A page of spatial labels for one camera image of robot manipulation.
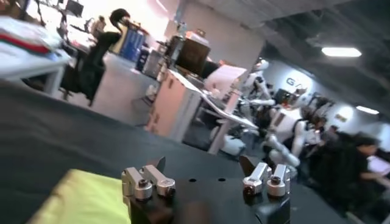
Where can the stack of folded clothes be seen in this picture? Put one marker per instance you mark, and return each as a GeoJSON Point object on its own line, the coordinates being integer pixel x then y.
{"type": "Point", "coordinates": [27, 36]}

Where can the ceiling light panel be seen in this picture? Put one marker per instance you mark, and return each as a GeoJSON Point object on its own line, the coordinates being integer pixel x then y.
{"type": "Point", "coordinates": [367, 110]}
{"type": "Point", "coordinates": [341, 52]}

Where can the yellow green t-shirt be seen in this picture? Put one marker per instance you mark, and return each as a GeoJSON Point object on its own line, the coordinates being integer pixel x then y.
{"type": "Point", "coordinates": [85, 201]}

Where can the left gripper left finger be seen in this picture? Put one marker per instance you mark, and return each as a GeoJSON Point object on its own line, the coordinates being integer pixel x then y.
{"type": "Point", "coordinates": [143, 184]}

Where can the black office chair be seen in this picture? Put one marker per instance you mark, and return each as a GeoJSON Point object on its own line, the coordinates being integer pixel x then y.
{"type": "Point", "coordinates": [94, 61]}

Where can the long white desk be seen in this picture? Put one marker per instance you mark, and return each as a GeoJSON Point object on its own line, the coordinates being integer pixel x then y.
{"type": "Point", "coordinates": [30, 65]}

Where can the black table cover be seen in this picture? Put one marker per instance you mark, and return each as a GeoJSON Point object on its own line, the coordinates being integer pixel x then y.
{"type": "Point", "coordinates": [61, 137]}

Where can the white standing desk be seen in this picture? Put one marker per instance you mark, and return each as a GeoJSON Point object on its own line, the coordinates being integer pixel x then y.
{"type": "Point", "coordinates": [225, 118]}

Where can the white humanoid robot black shoulders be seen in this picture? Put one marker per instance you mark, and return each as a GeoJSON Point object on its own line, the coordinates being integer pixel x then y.
{"type": "Point", "coordinates": [289, 128]}

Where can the tall white cardboard box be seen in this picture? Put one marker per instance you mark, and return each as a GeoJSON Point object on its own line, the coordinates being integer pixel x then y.
{"type": "Point", "coordinates": [173, 106]}

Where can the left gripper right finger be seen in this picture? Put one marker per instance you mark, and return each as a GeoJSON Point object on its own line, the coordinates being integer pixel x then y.
{"type": "Point", "coordinates": [275, 182]}

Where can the black monitor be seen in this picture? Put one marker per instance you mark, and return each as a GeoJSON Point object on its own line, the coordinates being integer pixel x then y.
{"type": "Point", "coordinates": [192, 58]}

